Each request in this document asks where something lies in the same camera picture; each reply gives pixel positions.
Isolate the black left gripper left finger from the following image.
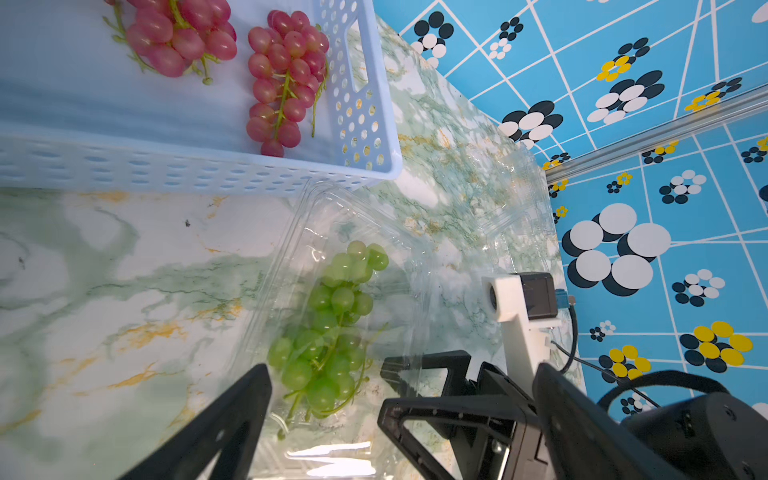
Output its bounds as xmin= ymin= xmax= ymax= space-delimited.
xmin=122 ymin=364 xmax=272 ymax=479

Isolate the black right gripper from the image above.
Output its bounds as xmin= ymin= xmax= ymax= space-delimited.
xmin=378 ymin=350 xmax=551 ymax=479

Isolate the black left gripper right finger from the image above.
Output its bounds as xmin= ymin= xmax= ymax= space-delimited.
xmin=532 ymin=363 xmax=684 ymax=479

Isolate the green grape bunch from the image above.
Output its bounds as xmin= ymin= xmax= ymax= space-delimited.
xmin=266 ymin=240 xmax=389 ymax=440

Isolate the clear plastic clamshell container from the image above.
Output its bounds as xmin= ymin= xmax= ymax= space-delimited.
xmin=231 ymin=183 xmax=542 ymax=479

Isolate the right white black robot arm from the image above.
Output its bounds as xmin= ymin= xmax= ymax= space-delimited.
xmin=378 ymin=350 xmax=767 ymax=479

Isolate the light blue perforated plastic basket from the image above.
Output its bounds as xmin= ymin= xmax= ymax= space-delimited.
xmin=1 ymin=1 xmax=402 ymax=196

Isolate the red grape bunch right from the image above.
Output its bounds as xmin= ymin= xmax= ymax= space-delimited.
xmin=246 ymin=10 xmax=330 ymax=157

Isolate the red grape bunch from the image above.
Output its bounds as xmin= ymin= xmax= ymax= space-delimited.
xmin=246 ymin=10 xmax=330 ymax=157
xmin=103 ymin=0 xmax=238 ymax=85

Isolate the red grape bunch left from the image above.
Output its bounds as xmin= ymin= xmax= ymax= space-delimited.
xmin=103 ymin=0 xmax=238 ymax=85

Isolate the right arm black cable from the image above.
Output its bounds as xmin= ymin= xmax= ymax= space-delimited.
xmin=548 ymin=293 xmax=661 ymax=409

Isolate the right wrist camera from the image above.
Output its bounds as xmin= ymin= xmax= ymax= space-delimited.
xmin=481 ymin=272 xmax=568 ymax=395

